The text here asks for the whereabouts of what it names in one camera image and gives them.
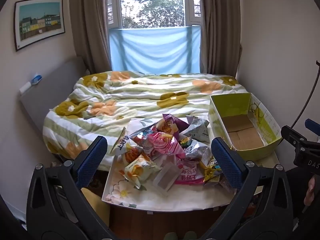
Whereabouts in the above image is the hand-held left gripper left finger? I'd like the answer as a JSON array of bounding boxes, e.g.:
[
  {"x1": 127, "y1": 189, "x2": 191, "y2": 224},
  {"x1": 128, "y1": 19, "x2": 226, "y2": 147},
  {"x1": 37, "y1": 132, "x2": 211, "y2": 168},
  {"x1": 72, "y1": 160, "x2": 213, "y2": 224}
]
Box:
[{"x1": 26, "y1": 135, "x2": 113, "y2": 240}]

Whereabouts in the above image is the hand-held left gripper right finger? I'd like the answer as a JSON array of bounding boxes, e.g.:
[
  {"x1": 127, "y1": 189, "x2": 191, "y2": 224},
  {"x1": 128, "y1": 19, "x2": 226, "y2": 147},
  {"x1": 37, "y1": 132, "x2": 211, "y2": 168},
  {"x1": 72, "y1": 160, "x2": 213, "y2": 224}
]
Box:
[{"x1": 211, "y1": 137, "x2": 294, "y2": 240}]

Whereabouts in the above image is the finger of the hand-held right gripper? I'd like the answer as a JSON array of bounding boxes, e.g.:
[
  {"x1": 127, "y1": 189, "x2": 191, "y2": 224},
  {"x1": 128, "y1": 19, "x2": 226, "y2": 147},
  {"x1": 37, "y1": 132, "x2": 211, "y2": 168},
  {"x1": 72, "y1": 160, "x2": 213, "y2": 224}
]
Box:
[
  {"x1": 280, "y1": 125, "x2": 308, "y2": 147},
  {"x1": 304, "y1": 119, "x2": 320, "y2": 137}
]

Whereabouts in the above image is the yellow black snack packet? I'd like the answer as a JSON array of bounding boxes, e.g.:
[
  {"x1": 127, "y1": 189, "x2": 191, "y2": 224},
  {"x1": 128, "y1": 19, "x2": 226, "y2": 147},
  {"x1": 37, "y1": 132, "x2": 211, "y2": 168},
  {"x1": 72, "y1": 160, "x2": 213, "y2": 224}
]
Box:
[{"x1": 200, "y1": 156, "x2": 223, "y2": 185}]

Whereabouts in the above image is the silver printed snack packet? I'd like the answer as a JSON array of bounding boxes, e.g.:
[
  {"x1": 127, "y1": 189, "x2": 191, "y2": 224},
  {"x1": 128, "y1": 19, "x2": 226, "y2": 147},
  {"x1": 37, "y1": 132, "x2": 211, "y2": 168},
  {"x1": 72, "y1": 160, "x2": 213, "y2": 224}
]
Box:
[
  {"x1": 184, "y1": 116, "x2": 210, "y2": 143},
  {"x1": 185, "y1": 141, "x2": 213, "y2": 168}
]

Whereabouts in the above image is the white black-lettered snack packet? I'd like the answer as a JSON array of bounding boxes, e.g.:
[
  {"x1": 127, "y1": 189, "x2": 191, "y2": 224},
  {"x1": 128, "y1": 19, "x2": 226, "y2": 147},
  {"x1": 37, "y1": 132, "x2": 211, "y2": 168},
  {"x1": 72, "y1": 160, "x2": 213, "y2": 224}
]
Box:
[{"x1": 109, "y1": 127, "x2": 130, "y2": 155}]

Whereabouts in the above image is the green cardboard box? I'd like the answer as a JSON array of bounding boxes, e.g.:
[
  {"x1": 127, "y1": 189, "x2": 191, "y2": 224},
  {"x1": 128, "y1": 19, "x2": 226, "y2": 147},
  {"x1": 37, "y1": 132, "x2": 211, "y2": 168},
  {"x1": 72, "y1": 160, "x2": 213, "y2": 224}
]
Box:
[{"x1": 208, "y1": 93, "x2": 283, "y2": 161}]

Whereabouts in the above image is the pink white snack packet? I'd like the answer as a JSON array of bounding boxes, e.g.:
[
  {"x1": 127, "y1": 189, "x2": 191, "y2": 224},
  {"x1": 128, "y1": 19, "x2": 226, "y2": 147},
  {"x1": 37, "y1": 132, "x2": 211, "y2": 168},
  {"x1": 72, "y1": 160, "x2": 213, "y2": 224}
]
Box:
[{"x1": 175, "y1": 159, "x2": 204, "y2": 185}]

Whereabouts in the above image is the small dark green packet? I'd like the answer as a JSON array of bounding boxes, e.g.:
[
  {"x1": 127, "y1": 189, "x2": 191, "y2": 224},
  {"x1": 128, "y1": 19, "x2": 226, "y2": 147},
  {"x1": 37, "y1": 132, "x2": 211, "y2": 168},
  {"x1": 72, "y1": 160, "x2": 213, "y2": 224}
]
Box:
[{"x1": 180, "y1": 135, "x2": 193, "y2": 148}]

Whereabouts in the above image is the white yellow bread packet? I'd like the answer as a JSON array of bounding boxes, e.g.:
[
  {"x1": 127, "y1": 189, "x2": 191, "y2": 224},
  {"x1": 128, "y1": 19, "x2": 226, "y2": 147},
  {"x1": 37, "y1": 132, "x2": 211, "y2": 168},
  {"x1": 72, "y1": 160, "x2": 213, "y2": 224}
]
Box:
[{"x1": 119, "y1": 155, "x2": 162, "y2": 189}]

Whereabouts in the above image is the colourful blue snack packet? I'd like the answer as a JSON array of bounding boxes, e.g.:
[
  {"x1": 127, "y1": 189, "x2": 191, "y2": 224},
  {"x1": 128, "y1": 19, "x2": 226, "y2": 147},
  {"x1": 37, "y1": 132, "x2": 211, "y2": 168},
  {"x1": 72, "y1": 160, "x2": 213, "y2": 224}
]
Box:
[{"x1": 130, "y1": 126, "x2": 158, "y2": 153}]

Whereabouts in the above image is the clear beige cake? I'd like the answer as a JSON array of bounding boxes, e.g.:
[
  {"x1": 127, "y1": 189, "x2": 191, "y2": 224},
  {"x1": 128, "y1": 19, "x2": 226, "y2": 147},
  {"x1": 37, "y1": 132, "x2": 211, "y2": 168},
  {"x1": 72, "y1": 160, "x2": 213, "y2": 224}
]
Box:
[{"x1": 152, "y1": 155, "x2": 184, "y2": 197}]

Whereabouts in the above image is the purple chip packet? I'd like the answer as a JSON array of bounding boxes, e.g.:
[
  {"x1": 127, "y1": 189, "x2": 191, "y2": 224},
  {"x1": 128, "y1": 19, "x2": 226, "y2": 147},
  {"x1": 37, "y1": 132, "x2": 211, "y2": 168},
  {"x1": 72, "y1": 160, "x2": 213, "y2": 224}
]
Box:
[{"x1": 156, "y1": 114, "x2": 190, "y2": 140}]

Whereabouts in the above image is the pink striped snack packet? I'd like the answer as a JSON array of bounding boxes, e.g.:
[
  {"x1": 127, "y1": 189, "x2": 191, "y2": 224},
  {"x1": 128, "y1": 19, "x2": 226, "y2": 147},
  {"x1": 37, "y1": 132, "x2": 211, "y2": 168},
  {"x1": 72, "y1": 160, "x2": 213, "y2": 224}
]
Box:
[{"x1": 147, "y1": 131, "x2": 187, "y2": 160}]

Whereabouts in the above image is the person's right hand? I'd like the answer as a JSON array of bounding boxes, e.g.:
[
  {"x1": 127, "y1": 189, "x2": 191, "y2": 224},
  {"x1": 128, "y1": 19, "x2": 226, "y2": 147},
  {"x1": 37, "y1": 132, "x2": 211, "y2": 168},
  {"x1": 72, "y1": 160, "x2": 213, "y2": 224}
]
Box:
[{"x1": 304, "y1": 175, "x2": 320, "y2": 207}]

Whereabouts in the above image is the black curved rod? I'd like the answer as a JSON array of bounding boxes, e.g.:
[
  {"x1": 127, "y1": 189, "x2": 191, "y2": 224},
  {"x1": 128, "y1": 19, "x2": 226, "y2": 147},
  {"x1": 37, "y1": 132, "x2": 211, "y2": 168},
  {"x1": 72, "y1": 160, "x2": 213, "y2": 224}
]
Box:
[{"x1": 290, "y1": 60, "x2": 320, "y2": 130}]

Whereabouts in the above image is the white table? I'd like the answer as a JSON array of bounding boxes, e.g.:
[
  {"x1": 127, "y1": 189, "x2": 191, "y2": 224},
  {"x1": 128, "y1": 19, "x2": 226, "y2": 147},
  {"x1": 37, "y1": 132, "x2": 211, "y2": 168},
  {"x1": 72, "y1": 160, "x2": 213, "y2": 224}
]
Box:
[{"x1": 101, "y1": 117, "x2": 280, "y2": 214}]

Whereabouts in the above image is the yellow box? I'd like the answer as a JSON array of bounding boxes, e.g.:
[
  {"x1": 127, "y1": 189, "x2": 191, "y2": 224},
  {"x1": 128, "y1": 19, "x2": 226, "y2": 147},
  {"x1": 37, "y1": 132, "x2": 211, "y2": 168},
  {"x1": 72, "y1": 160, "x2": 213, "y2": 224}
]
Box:
[{"x1": 81, "y1": 187, "x2": 110, "y2": 230}]

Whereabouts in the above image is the grey headboard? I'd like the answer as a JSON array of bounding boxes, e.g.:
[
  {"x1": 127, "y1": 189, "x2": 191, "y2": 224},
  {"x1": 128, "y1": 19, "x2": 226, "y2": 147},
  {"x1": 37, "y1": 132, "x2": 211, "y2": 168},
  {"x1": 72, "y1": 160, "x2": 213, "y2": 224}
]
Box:
[{"x1": 19, "y1": 56, "x2": 88, "y2": 140}]

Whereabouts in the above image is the floral striped blanket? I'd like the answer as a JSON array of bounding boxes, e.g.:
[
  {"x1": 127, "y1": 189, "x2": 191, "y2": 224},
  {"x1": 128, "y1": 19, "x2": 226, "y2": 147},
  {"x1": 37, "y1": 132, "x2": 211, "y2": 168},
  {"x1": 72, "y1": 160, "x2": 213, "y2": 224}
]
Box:
[{"x1": 42, "y1": 70, "x2": 249, "y2": 170}]

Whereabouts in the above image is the blue white plastic object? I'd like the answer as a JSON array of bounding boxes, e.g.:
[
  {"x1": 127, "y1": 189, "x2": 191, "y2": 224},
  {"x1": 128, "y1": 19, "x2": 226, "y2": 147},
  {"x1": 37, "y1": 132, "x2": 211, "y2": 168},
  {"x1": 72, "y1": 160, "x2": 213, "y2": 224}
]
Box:
[{"x1": 29, "y1": 74, "x2": 43, "y2": 85}]

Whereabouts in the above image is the light blue cloth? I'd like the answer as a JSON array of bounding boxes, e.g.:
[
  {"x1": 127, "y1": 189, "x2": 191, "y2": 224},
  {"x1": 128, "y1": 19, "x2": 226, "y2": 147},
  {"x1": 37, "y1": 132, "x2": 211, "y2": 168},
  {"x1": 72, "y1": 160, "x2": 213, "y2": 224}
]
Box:
[{"x1": 109, "y1": 26, "x2": 202, "y2": 75}]

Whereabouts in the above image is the brown curtain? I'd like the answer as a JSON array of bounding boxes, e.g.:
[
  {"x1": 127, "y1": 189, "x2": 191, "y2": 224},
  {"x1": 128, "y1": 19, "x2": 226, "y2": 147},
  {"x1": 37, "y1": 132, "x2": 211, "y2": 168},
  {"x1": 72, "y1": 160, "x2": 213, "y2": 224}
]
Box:
[
  {"x1": 199, "y1": 0, "x2": 243, "y2": 77},
  {"x1": 69, "y1": 0, "x2": 112, "y2": 75}
]

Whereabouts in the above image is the framed town picture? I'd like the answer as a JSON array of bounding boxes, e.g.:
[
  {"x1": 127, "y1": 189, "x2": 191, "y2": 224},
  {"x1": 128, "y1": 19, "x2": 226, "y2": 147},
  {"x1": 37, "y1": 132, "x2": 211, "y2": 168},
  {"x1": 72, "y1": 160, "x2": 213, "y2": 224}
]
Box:
[{"x1": 14, "y1": 0, "x2": 66, "y2": 52}]

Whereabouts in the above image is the window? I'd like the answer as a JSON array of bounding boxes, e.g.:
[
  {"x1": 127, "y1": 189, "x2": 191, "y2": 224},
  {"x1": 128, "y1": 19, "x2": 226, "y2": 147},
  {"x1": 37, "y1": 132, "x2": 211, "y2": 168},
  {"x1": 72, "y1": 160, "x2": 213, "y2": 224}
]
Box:
[{"x1": 105, "y1": 0, "x2": 202, "y2": 29}]

